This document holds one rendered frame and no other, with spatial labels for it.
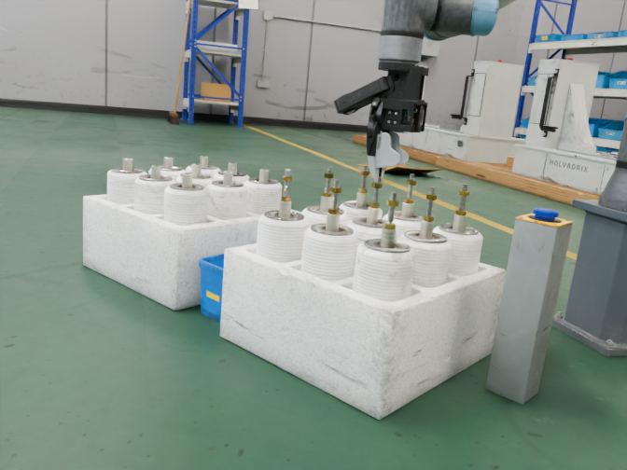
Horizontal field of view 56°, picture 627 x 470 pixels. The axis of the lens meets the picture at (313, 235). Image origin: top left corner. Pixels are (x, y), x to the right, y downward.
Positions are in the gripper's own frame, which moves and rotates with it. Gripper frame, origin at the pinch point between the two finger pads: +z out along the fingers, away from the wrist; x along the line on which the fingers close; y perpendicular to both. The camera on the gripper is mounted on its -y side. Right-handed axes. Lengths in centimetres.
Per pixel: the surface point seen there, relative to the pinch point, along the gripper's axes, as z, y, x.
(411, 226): 10.0, 5.8, 7.7
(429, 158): 31, -105, 351
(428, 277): 15.2, 14.8, -6.3
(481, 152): 19, -63, 339
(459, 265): 14.9, 17.0, 4.8
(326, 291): 17.1, 2.6, -20.5
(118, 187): 13, -65, -2
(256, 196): 12.3, -37.7, 16.4
